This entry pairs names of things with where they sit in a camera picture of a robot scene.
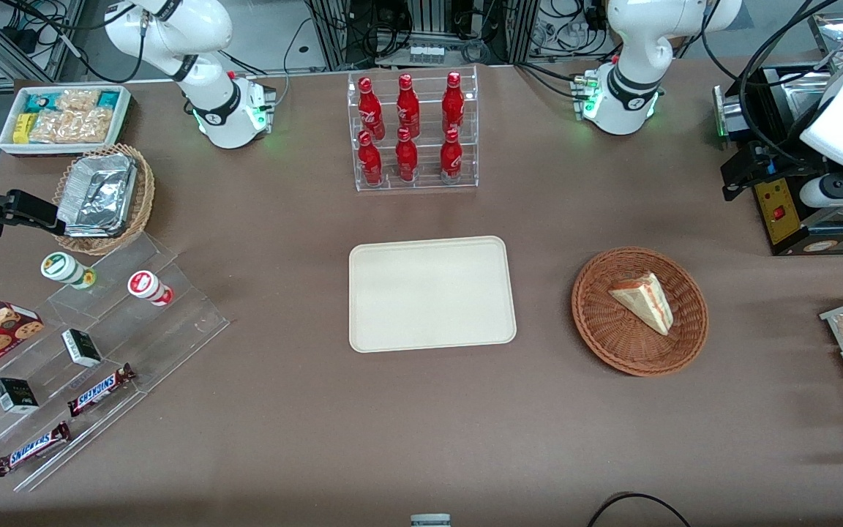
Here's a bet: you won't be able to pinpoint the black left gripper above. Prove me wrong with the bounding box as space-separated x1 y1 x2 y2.
722 141 830 203

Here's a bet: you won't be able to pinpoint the triangular sandwich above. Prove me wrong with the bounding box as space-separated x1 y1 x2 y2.
608 272 675 336

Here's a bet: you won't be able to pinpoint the light tan wicker basket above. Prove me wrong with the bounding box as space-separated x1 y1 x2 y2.
52 143 155 255

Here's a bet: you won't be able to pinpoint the brown round wicker basket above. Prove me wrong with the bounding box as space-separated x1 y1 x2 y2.
572 247 709 378

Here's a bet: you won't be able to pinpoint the cream plastic tray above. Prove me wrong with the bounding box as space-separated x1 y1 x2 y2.
348 236 517 354

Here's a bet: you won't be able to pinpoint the black food warmer machine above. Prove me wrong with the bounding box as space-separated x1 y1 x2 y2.
714 15 843 257

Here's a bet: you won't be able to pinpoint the white rectangular bin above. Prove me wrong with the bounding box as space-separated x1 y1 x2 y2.
0 85 133 158

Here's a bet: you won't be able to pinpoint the steel warmer pan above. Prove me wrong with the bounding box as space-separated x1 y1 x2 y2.
776 72 843 111

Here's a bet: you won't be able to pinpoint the green lid yogurt cup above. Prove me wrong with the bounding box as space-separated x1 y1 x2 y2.
41 252 97 290

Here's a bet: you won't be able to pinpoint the silver foil packets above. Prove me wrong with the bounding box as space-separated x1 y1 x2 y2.
56 152 137 239

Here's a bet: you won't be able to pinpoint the large clear snack bag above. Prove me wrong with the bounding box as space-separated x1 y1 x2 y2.
30 108 115 144

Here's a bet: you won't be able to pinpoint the small clear snack bag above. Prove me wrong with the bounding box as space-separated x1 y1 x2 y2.
56 89 100 111

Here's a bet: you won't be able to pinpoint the red lid yogurt cup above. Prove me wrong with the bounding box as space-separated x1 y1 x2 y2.
127 270 174 307

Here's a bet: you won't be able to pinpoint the small black carton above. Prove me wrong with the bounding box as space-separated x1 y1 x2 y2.
61 329 102 368
0 378 40 414

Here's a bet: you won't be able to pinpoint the clear acrylic step stand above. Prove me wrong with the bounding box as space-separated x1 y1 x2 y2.
0 233 231 493

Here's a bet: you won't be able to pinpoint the Snickers bar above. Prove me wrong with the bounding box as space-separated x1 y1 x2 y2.
67 364 137 418
0 422 72 478

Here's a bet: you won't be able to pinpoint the red cola bottle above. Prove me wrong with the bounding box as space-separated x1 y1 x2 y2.
358 130 383 186
395 127 419 182
358 77 386 140
440 128 464 184
442 71 465 136
396 73 421 138

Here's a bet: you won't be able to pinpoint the clear acrylic bottle rack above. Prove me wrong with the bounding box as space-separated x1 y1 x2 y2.
347 66 479 193

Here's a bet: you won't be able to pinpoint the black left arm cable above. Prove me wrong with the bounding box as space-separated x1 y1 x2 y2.
700 0 843 173

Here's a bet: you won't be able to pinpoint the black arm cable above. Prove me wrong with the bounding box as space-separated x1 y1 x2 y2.
0 0 148 83
700 0 843 173

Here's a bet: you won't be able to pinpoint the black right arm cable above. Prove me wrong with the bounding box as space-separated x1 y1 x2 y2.
0 0 148 83

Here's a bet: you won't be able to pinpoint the aluminium frame rack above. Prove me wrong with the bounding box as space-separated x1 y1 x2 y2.
0 0 87 85
308 0 539 70

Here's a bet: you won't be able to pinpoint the black looped cable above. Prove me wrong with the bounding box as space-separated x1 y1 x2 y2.
586 492 693 527

